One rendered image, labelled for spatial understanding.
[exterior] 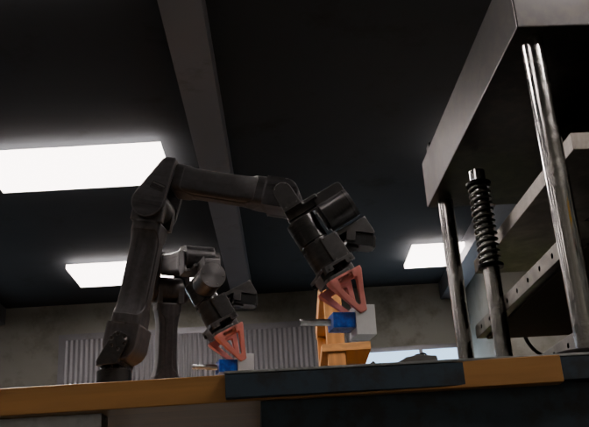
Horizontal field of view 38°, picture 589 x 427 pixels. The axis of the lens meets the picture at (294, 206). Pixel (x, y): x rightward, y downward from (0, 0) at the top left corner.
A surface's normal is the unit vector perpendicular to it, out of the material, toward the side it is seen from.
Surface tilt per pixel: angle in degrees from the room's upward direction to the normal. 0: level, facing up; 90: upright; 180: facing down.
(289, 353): 90
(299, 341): 90
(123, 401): 90
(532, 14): 90
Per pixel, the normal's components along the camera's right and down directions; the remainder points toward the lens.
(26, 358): 0.00, -0.37
